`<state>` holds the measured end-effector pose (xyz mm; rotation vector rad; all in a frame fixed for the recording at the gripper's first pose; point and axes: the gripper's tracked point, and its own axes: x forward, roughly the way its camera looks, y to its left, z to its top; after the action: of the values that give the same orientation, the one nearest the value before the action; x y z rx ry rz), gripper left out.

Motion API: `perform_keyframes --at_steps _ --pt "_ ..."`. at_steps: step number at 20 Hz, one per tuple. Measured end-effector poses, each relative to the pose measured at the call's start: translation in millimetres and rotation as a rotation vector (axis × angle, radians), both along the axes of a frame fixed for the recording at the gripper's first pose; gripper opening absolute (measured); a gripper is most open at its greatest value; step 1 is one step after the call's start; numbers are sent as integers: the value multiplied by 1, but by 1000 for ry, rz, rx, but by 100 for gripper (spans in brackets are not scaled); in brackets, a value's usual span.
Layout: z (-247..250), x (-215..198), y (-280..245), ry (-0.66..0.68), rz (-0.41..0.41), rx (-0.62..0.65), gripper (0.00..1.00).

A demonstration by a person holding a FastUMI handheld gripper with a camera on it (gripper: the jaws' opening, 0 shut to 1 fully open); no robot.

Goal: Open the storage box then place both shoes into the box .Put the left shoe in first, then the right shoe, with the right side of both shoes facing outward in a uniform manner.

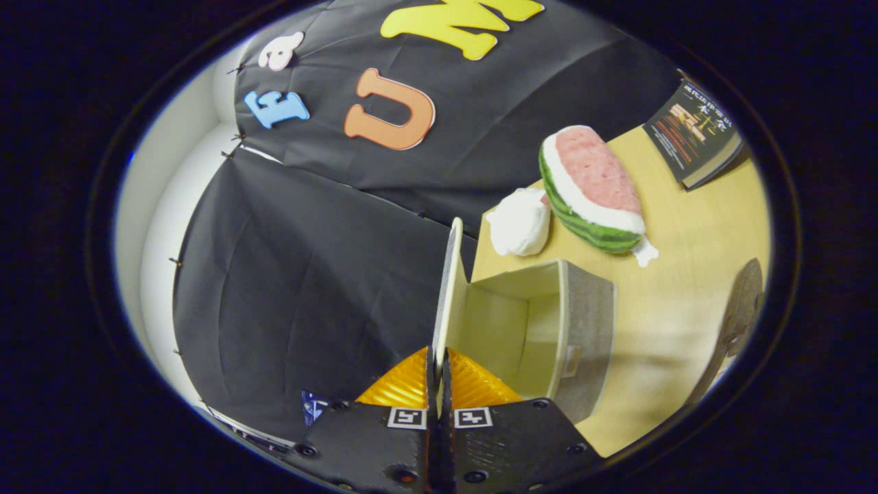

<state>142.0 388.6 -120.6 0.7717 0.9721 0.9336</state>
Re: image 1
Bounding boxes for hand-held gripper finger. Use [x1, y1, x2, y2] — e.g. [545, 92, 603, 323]
[285, 346, 440, 494]
[439, 346, 608, 494]

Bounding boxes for brown fuzzy slipper shoe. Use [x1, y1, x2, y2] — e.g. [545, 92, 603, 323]
[686, 259, 765, 405]

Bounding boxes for black cover book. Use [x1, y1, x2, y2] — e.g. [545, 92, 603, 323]
[643, 77, 745, 191]

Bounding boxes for blue printed card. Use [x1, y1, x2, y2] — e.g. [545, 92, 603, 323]
[302, 390, 331, 427]

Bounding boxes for white plush toy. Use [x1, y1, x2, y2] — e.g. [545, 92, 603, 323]
[486, 187, 551, 257]

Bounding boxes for watermelon slice plush toy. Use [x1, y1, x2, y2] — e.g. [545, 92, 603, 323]
[538, 125, 659, 268]

